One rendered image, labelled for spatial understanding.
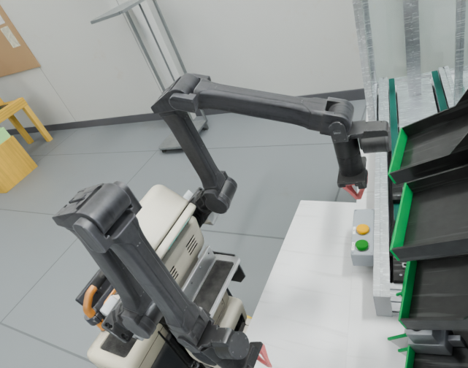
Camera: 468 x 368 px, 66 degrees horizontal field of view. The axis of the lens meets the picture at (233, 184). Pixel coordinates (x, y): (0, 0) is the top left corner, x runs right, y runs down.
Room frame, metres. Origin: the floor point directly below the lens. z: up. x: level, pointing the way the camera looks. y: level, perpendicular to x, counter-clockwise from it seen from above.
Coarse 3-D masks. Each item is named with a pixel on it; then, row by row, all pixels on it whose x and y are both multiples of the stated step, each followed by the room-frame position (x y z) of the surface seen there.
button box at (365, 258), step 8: (360, 216) 0.89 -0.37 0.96; (368, 216) 0.87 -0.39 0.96; (368, 224) 0.84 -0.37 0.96; (352, 232) 0.84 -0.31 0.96; (368, 232) 0.80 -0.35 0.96; (352, 240) 0.80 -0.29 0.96; (368, 240) 0.77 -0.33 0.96; (352, 248) 0.77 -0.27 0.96; (368, 248) 0.74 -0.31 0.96; (352, 256) 0.75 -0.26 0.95; (360, 256) 0.74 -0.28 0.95; (368, 256) 0.72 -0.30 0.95; (360, 264) 0.74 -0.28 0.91; (368, 264) 0.73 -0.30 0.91
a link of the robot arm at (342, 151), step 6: (354, 138) 0.67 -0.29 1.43; (360, 138) 0.66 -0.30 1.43; (336, 144) 0.69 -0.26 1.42; (342, 144) 0.68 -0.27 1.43; (348, 144) 0.67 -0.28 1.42; (354, 144) 0.67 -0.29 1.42; (360, 144) 0.66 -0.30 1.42; (336, 150) 0.69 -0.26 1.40; (342, 150) 0.68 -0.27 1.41; (348, 150) 0.67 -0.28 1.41; (354, 150) 0.67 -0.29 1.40; (342, 156) 0.68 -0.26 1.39; (348, 156) 0.67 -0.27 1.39
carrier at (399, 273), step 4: (392, 224) 0.79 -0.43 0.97; (392, 228) 0.77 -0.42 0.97; (392, 232) 0.76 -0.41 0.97; (392, 236) 0.74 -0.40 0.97; (396, 260) 0.66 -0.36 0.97; (396, 264) 0.64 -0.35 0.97; (400, 264) 0.64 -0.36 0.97; (396, 268) 0.63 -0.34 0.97; (400, 268) 0.63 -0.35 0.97; (396, 272) 0.62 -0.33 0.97; (400, 272) 0.61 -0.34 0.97; (404, 272) 0.61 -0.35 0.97; (396, 276) 0.61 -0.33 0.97; (400, 276) 0.60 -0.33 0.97; (396, 280) 0.60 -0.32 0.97; (400, 280) 0.59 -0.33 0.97
